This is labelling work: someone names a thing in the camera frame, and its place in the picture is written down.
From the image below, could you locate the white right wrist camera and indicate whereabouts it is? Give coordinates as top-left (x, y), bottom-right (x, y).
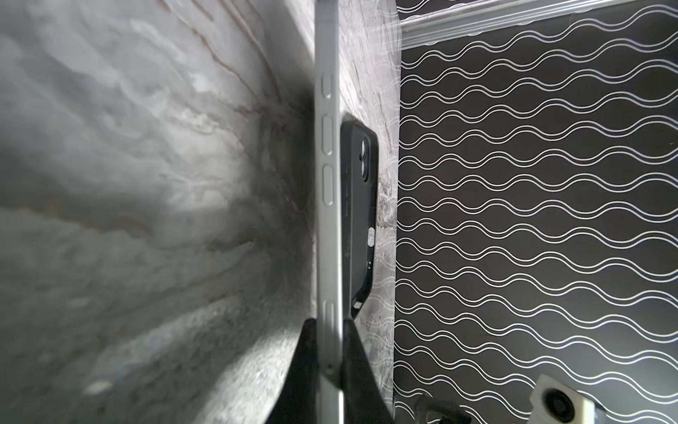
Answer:
top-left (527, 375), bottom-right (600, 424)

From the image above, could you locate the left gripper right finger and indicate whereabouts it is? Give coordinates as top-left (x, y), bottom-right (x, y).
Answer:
top-left (342, 319), bottom-right (394, 423)

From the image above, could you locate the black phone case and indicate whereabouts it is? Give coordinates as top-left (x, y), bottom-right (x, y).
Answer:
top-left (340, 115), bottom-right (379, 319)

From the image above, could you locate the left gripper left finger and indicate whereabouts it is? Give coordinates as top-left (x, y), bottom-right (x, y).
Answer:
top-left (266, 318), bottom-right (318, 423)

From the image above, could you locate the black phone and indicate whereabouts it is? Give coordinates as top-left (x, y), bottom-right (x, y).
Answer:
top-left (314, 1), bottom-right (344, 423)

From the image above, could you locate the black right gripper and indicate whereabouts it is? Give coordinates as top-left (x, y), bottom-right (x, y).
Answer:
top-left (414, 394), bottom-right (471, 424)

